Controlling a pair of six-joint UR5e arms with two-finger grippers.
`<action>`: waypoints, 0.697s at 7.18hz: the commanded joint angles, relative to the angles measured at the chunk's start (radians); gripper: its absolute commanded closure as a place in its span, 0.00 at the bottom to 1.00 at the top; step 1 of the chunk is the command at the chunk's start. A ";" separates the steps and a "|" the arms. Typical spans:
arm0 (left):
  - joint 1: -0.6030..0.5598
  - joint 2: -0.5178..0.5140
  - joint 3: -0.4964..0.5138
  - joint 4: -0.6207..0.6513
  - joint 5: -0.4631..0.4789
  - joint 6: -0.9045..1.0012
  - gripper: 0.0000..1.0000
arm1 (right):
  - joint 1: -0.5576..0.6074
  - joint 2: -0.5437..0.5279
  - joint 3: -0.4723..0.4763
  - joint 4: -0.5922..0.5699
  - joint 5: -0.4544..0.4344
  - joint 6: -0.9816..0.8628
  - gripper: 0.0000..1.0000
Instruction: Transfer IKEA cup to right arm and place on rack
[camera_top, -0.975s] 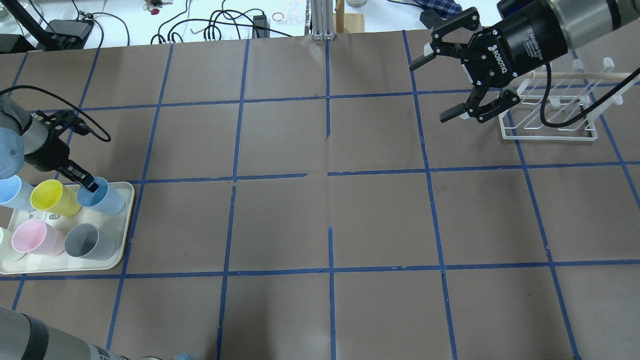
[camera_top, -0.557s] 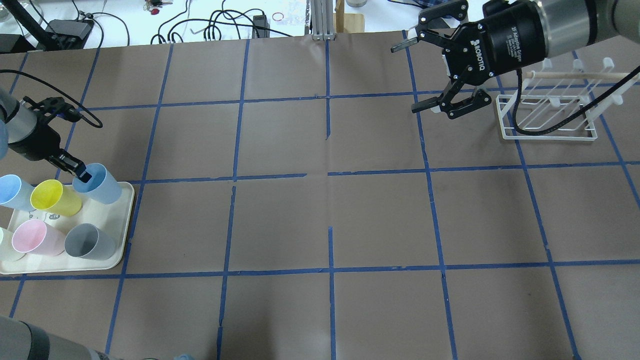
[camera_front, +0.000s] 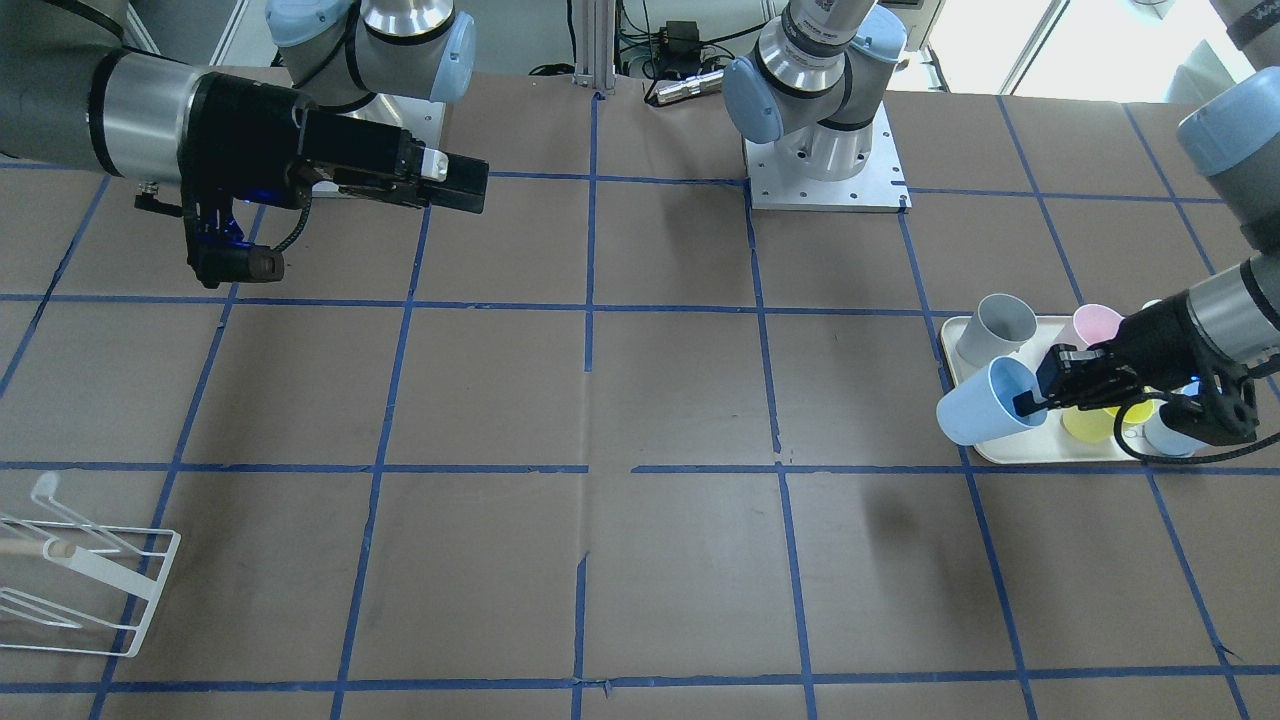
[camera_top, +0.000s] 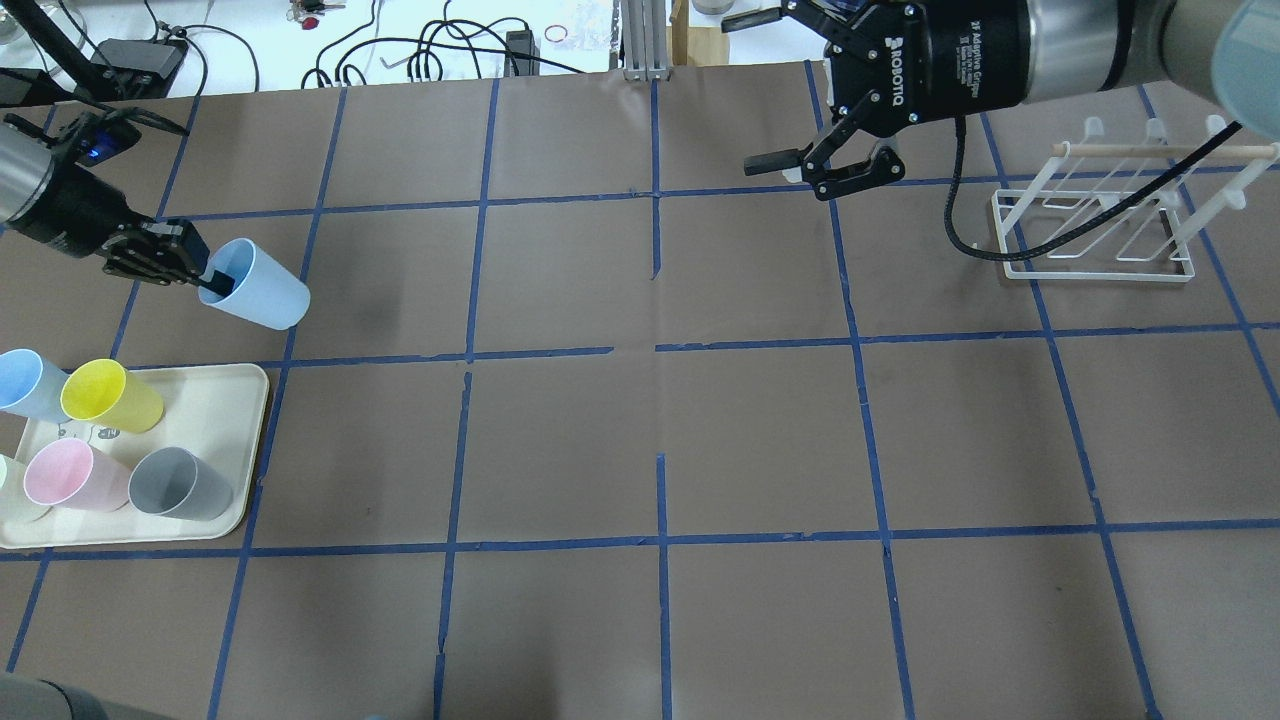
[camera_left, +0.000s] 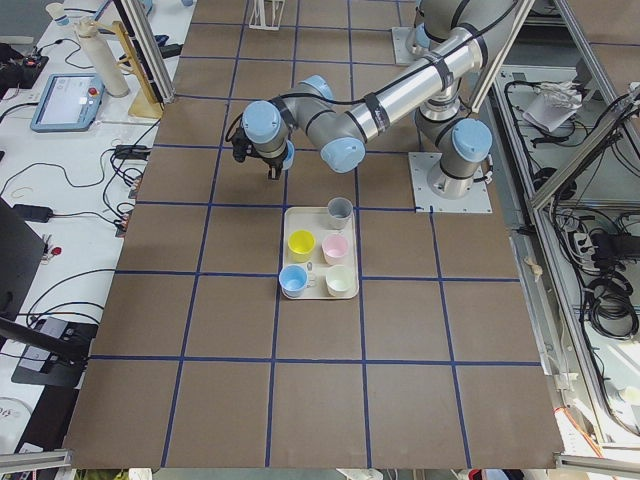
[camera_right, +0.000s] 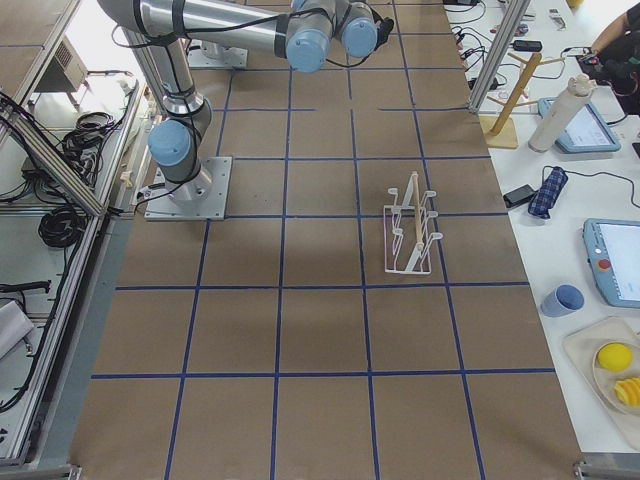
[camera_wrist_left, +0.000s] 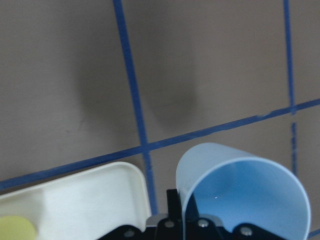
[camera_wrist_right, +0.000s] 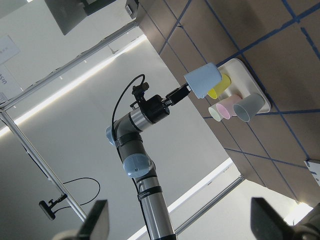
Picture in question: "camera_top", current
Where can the grey plastic cup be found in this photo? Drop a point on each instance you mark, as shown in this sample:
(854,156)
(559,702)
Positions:
(173,483)

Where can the aluminium frame post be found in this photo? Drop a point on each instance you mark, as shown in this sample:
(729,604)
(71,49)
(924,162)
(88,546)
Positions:
(644,53)

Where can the pink plastic cup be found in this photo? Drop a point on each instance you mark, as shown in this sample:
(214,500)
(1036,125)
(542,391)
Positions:
(70,474)

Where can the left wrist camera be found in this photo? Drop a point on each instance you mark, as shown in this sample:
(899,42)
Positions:
(93,138)

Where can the blue plastic cup on tray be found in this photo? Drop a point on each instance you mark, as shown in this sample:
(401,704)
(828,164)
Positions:
(31,386)

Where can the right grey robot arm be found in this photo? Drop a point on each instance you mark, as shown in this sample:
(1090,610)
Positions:
(1223,51)

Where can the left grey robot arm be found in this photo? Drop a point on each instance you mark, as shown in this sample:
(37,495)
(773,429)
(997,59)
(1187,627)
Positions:
(25,171)

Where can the yellow plastic cup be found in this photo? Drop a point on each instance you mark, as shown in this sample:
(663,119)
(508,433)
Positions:
(103,392)

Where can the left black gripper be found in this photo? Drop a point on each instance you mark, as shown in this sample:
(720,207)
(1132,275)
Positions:
(72,212)

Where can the black power adapter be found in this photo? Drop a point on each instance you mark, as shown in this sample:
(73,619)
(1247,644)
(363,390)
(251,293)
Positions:
(140,69)

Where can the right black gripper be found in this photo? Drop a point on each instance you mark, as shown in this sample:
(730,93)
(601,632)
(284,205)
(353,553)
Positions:
(955,52)

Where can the white wire cup rack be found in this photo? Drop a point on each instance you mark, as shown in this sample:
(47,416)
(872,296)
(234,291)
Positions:
(1091,177)

